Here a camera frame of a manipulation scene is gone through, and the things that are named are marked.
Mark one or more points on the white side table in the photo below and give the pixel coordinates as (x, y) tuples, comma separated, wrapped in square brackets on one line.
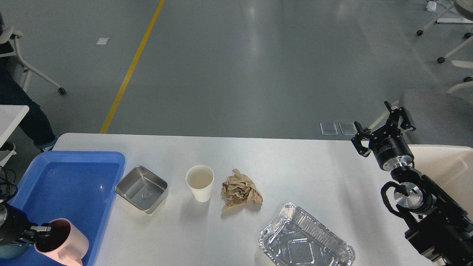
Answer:
[(10, 117)]

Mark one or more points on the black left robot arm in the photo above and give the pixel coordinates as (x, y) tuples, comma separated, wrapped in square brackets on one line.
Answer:
[(16, 229)]

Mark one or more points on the white paper cup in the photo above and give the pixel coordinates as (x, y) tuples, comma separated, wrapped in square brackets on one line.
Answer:
[(200, 179)]

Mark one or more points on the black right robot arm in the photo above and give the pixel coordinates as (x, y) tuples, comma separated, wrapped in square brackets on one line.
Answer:
[(438, 227)]

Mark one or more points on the left floor socket plate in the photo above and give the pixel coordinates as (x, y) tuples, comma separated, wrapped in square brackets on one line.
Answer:
[(328, 128)]

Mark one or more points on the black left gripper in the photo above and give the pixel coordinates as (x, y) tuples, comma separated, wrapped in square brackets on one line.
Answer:
[(16, 228)]

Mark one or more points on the crumpled brown paper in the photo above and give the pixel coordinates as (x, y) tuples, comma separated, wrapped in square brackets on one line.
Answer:
[(239, 189)]

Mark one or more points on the square stainless steel dish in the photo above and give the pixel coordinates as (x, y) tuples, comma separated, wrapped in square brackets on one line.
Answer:
[(143, 189)]

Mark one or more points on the teal ceramic mug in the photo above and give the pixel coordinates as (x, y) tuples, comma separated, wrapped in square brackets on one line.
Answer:
[(12, 251)]

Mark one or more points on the blue plastic tray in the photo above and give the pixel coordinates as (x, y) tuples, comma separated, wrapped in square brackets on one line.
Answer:
[(76, 185)]

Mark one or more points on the seated person in jeans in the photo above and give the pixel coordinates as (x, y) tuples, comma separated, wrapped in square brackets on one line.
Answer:
[(31, 119)]

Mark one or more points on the beige plastic bin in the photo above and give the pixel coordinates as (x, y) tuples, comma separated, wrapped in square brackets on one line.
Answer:
[(451, 167)]

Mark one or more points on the pink mug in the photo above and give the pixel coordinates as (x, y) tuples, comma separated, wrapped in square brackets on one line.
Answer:
[(66, 245)]

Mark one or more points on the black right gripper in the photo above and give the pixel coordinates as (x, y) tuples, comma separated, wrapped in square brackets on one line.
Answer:
[(387, 143)]

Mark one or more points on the floor socket plate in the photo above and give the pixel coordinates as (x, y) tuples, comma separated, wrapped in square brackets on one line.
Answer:
[(328, 128), (348, 128)]

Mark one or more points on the aluminium foil tray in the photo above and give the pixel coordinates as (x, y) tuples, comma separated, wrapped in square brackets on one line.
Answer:
[(296, 238)]

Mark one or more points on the right floor socket plate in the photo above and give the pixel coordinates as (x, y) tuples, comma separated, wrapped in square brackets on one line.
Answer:
[(348, 128)]

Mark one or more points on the grey office chair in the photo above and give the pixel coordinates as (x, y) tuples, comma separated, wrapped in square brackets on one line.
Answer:
[(439, 118)]

